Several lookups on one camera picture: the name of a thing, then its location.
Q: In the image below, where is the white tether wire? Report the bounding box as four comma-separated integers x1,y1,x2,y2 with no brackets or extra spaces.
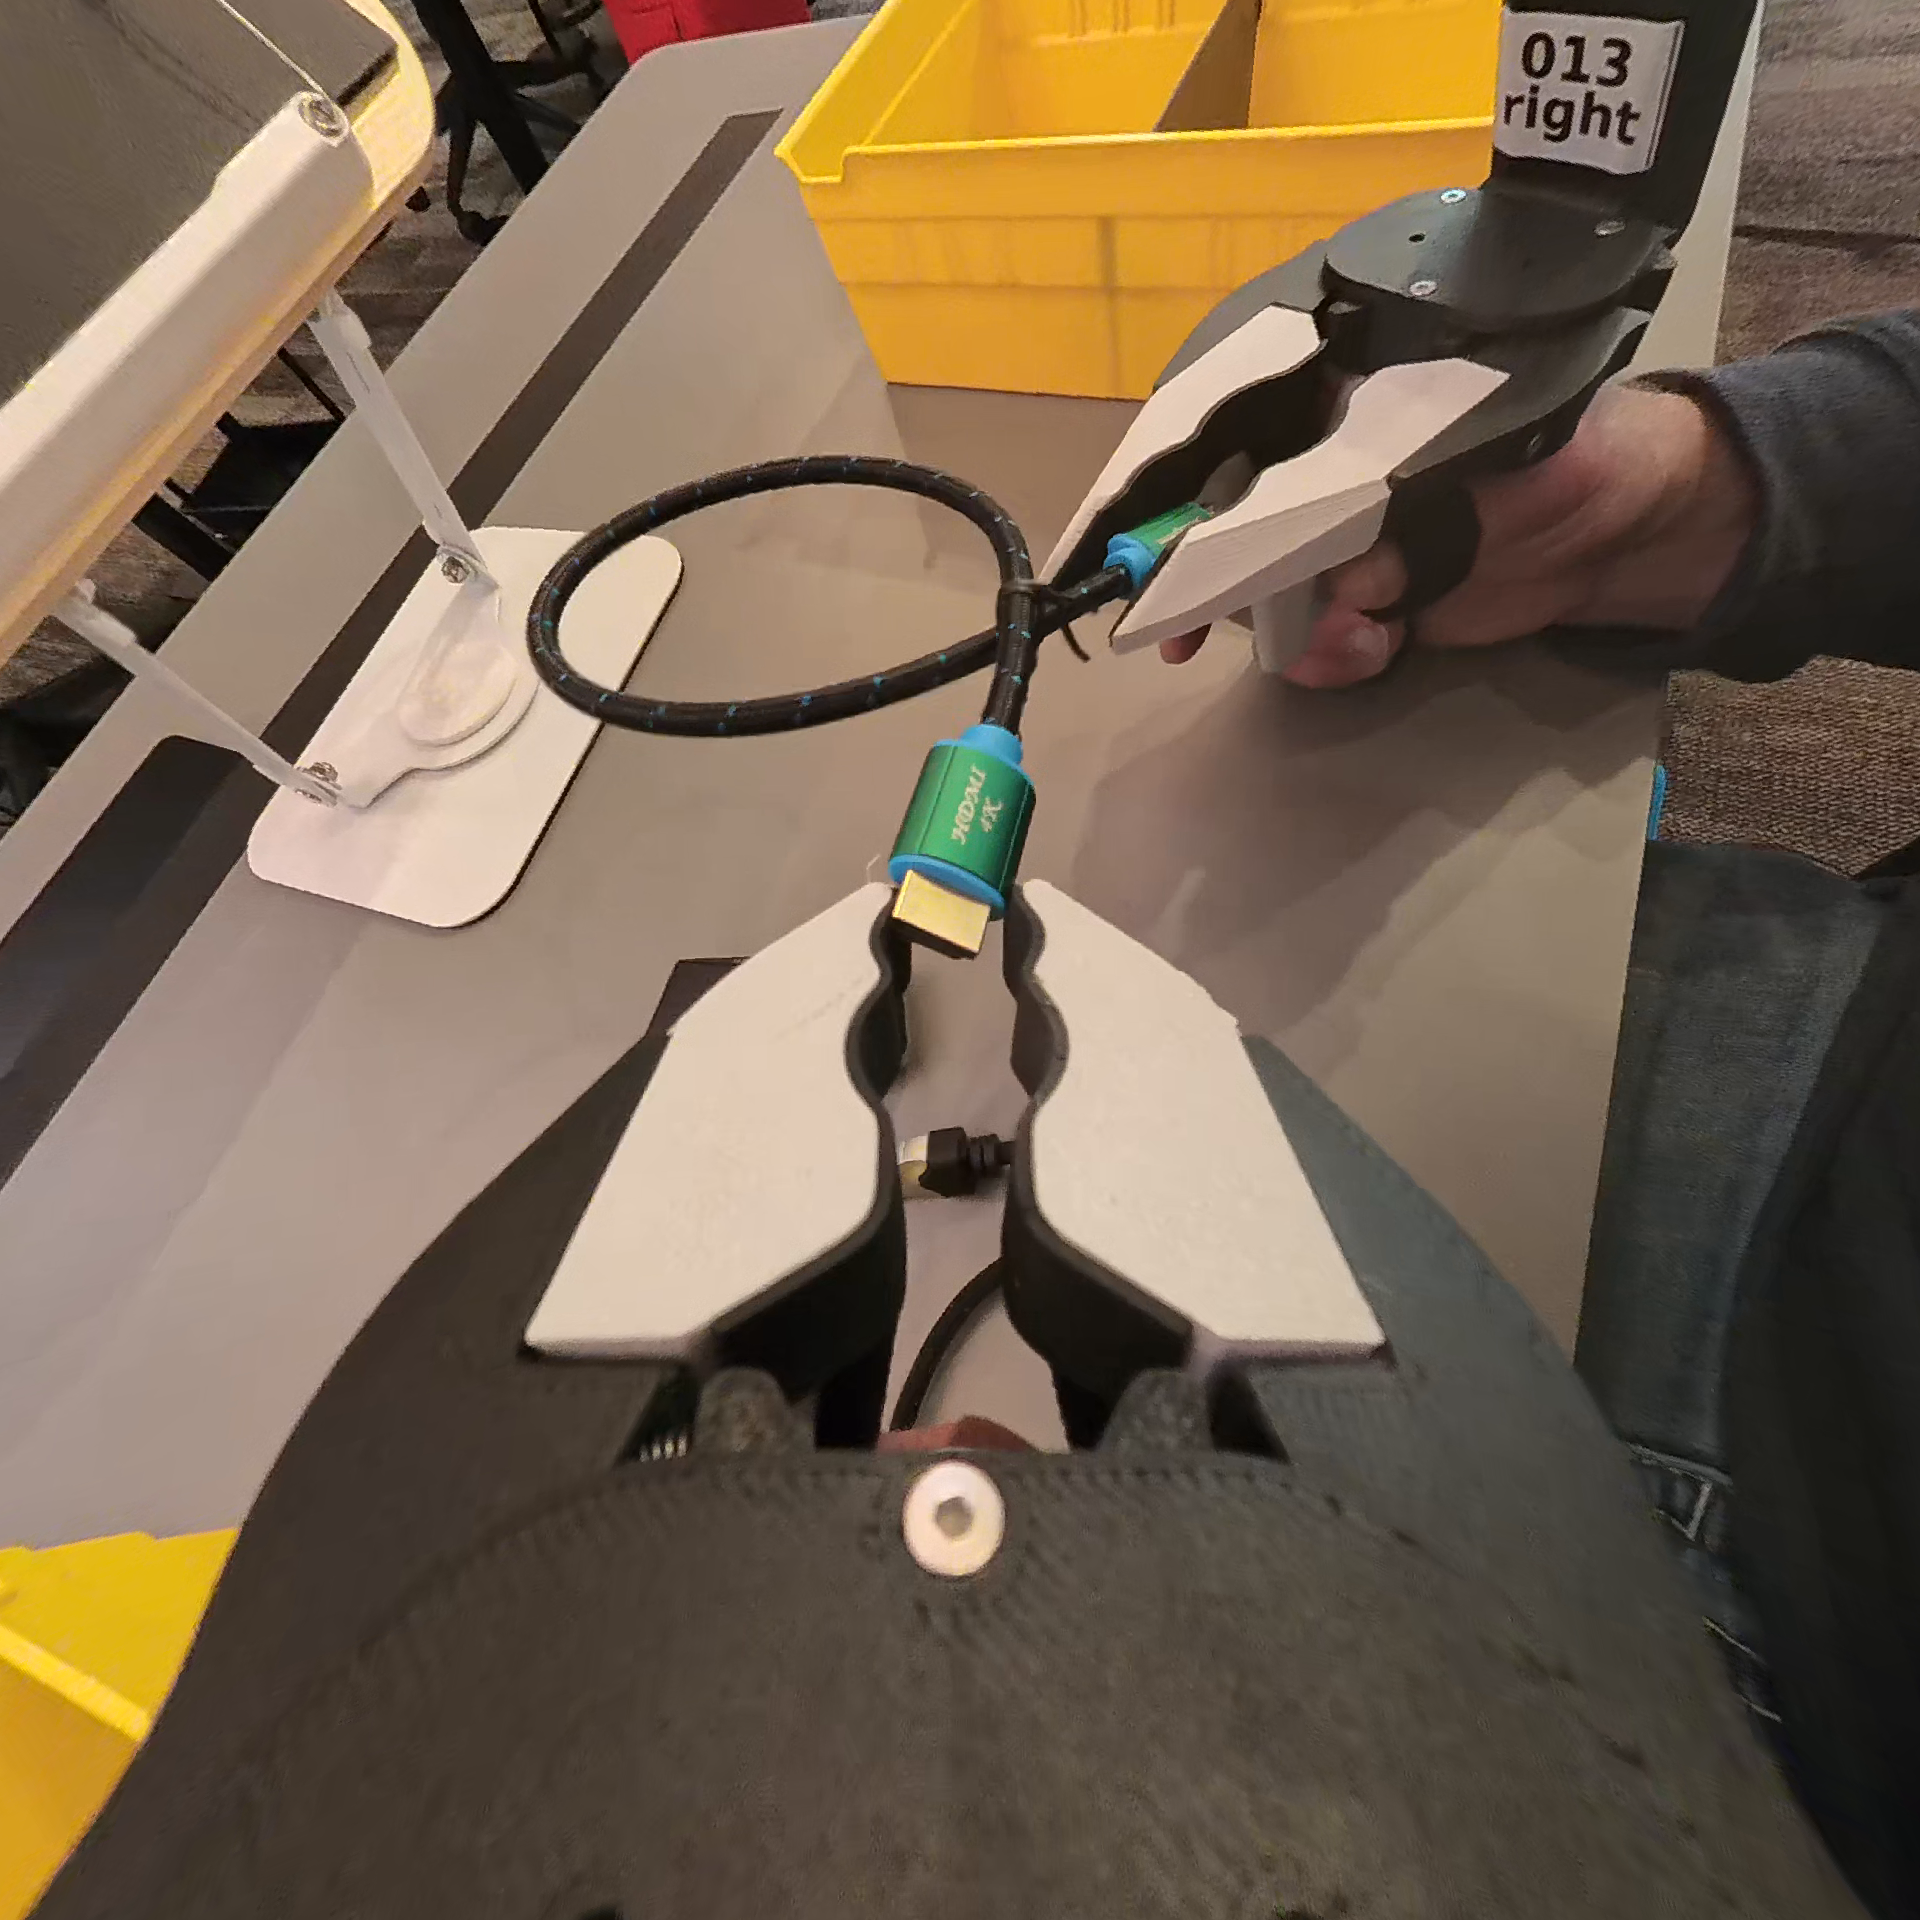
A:
216,0,336,119

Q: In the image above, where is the thin braided HDMI cable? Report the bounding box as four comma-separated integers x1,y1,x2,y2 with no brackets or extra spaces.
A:
525,457,1210,963

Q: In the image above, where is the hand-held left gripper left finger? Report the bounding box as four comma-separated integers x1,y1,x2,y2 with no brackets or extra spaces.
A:
522,883,917,1422

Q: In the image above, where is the person's blue jeans leg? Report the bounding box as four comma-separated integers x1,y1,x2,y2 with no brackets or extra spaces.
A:
1574,839,1920,1801

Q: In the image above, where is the person's right hand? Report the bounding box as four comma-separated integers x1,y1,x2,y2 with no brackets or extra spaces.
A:
1160,382,1764,694

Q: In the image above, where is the person's dark sweater torso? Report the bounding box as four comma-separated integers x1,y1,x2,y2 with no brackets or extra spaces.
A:
1726,884,1920,1920

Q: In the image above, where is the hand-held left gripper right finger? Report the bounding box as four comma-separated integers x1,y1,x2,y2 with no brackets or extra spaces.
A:
996,880,1390,1425

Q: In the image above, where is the white monitor stand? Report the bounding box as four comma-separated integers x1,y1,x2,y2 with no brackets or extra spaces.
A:
0,89,683,932

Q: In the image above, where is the red storage bin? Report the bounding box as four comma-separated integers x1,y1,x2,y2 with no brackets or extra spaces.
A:
608,0,811,62

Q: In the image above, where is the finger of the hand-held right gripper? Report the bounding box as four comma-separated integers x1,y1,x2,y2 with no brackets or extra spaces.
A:
1110,359,1512,657
1042,307,1332,591

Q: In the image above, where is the yellow plastic bin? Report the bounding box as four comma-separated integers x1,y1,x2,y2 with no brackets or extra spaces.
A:
774,0,1507,403
0,1527,243,1914

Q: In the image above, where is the pale-tipped black cable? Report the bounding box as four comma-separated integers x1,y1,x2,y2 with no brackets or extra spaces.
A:
884,1126,1020,1427

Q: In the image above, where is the black office chair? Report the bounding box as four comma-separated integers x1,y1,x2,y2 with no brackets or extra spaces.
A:
405,0,606,250

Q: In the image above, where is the bin divider plate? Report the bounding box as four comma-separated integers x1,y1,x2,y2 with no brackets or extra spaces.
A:
1154,0,1262,136

